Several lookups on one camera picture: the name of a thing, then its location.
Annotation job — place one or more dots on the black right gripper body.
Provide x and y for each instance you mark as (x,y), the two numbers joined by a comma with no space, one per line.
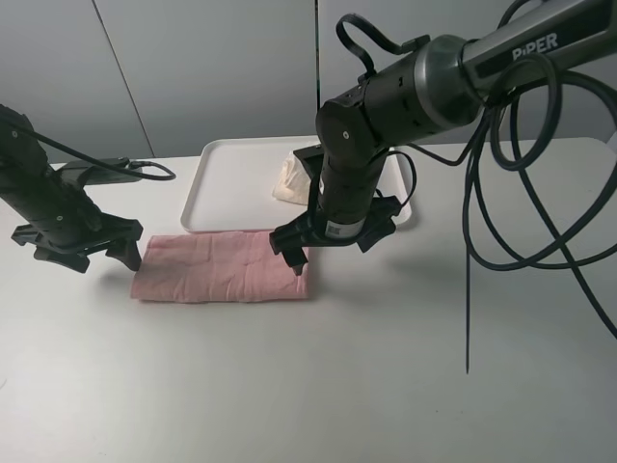
(312,229)

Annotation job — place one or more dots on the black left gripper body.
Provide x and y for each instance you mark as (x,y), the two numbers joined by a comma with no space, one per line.
(80,240)

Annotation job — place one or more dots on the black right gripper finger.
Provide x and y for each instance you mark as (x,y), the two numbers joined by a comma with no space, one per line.
(296,258)
(370,238)

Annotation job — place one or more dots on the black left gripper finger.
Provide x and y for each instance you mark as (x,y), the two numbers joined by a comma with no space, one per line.
(74,262)
(126,251)

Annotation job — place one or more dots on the cream white terry towel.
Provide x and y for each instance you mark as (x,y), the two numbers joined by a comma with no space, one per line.
(293,182)

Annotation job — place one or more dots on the pink terry towel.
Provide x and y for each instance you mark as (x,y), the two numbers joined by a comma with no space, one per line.
(214,267)

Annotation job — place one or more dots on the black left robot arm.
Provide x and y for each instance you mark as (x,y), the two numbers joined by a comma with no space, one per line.
(63,222)

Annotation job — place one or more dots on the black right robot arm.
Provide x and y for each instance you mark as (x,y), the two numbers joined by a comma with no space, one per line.
(421,88)

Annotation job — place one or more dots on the white rectangular plastic tray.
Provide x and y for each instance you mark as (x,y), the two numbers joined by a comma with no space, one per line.
(233,184)

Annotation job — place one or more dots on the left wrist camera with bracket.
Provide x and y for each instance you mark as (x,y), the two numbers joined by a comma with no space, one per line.
(96,171)

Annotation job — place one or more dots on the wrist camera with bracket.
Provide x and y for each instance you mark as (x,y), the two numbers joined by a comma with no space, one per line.
(96,171)
(311,158)

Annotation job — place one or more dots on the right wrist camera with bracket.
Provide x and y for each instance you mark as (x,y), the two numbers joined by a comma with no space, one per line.
(311,158)

